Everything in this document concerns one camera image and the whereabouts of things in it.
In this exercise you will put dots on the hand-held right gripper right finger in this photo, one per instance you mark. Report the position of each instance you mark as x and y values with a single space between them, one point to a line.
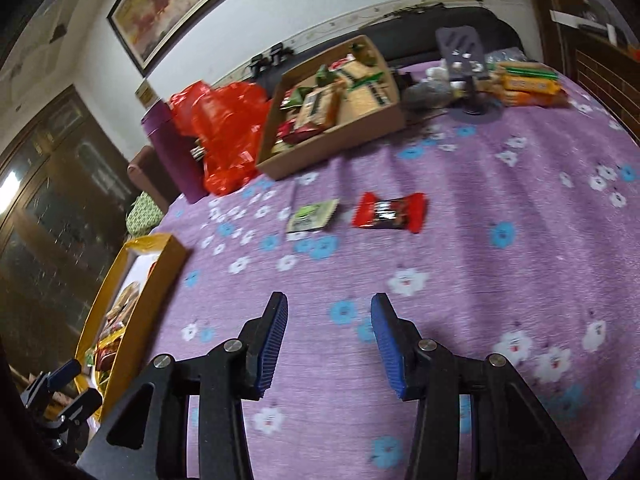
390 345

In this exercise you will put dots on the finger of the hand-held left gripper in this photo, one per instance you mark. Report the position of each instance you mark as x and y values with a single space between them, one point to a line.
82 405
65 370

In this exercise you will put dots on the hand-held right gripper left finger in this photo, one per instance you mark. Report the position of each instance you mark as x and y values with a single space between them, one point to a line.
267 345

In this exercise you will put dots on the red and brown snack packet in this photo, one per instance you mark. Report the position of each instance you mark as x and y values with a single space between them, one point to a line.
106 359

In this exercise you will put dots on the yellow foil snack packet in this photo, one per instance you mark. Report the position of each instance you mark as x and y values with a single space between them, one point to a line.
111 336

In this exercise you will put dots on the clear beige cracker packet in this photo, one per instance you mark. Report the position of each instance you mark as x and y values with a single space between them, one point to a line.
125 300

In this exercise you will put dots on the yellow cardboard box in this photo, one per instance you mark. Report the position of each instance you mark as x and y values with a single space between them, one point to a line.
150 300

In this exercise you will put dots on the small green white packet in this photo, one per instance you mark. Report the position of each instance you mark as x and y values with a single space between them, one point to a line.
310 217

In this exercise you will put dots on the red and black candy packet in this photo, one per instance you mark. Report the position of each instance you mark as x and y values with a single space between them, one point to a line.
390 210

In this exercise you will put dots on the brown cardboard tray box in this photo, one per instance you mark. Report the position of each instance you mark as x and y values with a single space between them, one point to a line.
325 150

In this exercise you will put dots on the pile of assorted wrapped snacks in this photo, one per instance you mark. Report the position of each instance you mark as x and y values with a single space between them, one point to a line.
320 107

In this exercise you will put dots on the green patterned cushion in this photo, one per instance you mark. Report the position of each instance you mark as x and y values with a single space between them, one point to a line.
142 215

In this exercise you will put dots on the purple floral tablecloth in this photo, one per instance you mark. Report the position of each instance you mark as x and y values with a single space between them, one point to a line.
500 200

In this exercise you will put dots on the wooden glass-door cabinet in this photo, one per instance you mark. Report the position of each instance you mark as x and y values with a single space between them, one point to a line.
60 185

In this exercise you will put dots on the purple thermos bottle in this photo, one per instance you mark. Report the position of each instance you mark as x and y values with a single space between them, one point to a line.
175 160

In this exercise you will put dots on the brown chair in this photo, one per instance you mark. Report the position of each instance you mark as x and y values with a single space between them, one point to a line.
145 175

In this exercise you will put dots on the red plastic bag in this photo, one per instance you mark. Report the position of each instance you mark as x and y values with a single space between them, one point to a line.
225 125

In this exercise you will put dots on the clear plastic bag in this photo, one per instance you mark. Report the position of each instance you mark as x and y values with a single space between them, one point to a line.
425 96

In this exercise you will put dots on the white crumpled tissue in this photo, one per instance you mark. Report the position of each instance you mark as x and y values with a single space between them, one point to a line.
436 74

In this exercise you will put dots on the orange biscuit pack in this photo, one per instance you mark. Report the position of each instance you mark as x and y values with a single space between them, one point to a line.
530 84
535 99

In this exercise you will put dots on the green biscuit pack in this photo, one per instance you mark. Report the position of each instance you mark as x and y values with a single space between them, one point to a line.
525 69

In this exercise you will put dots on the grey phone stand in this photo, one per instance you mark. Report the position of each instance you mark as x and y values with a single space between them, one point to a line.
460 42

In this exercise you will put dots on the black sofa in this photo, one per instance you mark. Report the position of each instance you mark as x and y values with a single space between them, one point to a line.
415 35

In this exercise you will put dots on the wooden sideboard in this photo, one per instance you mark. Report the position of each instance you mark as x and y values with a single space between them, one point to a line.
600 70

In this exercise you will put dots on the white power strip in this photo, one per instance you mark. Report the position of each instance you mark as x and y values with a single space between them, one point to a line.
575 19

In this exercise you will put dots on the yellow wall plaque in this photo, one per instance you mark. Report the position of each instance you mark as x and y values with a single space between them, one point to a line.
145 94

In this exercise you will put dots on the framed wall painting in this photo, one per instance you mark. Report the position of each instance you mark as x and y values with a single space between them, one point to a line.
165 5

